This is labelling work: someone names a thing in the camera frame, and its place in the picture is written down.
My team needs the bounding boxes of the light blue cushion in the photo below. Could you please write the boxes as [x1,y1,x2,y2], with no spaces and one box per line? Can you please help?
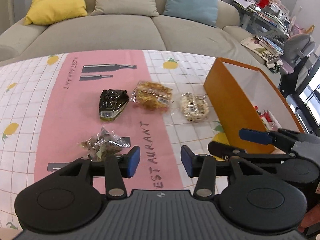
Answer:
[163,0,218,27]

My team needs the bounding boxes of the grey office chair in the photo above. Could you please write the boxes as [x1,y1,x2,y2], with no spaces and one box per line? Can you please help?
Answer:
[280,33,316,76]

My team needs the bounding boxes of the person's right hand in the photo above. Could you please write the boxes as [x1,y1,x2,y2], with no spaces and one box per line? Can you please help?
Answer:
[298,204,320,232]

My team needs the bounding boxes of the golden fried snack pack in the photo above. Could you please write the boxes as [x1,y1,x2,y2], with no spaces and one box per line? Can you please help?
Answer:
[130,80,172,112]

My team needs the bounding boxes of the yellow cushion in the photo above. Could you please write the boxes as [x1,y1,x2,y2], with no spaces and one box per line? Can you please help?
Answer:
[23,0,88,25]

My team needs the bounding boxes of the beige sofa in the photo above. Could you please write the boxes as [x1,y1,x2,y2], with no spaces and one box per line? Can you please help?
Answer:
[0,0,281,86]

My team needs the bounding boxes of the cluttered desk with books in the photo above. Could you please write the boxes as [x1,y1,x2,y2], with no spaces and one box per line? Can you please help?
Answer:
[229,0,316,41]

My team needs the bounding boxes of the clear bag of red candies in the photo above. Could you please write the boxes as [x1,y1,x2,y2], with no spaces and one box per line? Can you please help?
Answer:
[254,106,282,131]

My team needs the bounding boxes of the stack of magazines on sofa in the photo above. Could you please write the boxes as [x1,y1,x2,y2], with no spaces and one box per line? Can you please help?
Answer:
[240,36,283,74]

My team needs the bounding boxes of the white rice cracker pack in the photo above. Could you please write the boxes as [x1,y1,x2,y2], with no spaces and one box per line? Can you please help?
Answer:
[180,93,209,122]

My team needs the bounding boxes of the brown nut snack bag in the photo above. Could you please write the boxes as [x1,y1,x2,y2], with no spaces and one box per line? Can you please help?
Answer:
[80,126,131,162]

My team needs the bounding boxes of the dark seaweed snack pack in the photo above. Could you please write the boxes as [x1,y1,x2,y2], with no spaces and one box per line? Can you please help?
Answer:
[99,89,129,121]

